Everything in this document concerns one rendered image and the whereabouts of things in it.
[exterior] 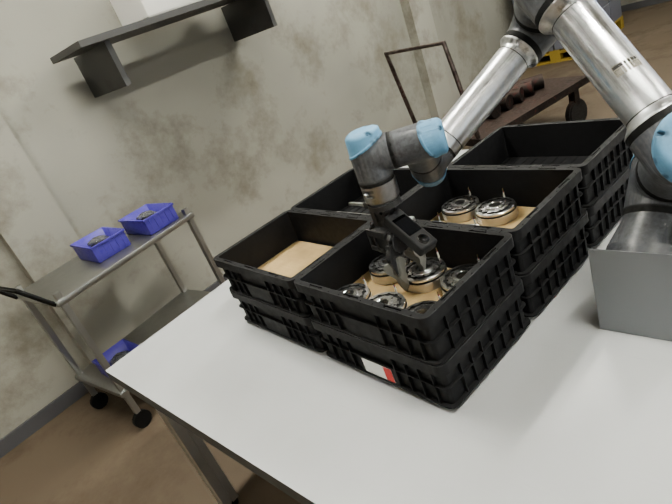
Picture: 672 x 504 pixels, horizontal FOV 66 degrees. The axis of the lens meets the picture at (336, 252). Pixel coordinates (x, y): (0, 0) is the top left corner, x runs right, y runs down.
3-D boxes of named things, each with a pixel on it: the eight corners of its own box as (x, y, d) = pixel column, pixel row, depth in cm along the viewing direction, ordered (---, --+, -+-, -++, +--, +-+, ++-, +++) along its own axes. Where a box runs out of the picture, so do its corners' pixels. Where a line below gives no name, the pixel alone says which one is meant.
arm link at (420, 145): (445, 131, 109) (394, 147, 112) (437, 107, 98) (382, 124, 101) (453, 165, 107) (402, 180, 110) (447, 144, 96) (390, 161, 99)
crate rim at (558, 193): (585, 176, 119) (584, 167, 118) (518, 243, 104) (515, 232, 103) (446, 174, 149) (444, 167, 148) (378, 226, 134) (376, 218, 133)
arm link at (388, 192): (401, 173, 106) (374, 191, 102) (408, 193, 108) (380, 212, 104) (378, 172, 112) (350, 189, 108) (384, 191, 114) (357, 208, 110)
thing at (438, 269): (454, 263, 116) (454, 260, 115) (425, 287, 111) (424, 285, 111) (422, 255, 123) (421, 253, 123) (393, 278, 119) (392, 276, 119)
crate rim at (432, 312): (518, 243, 104) (515, 232, 103) (428, 332, 89) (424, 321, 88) (378, 226, 134) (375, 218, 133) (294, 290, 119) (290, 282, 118)
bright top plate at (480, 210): (522, 198, 131) (522, 196, 131) (505, 218, 126) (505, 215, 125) (486, 198, 138) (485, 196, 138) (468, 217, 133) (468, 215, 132)
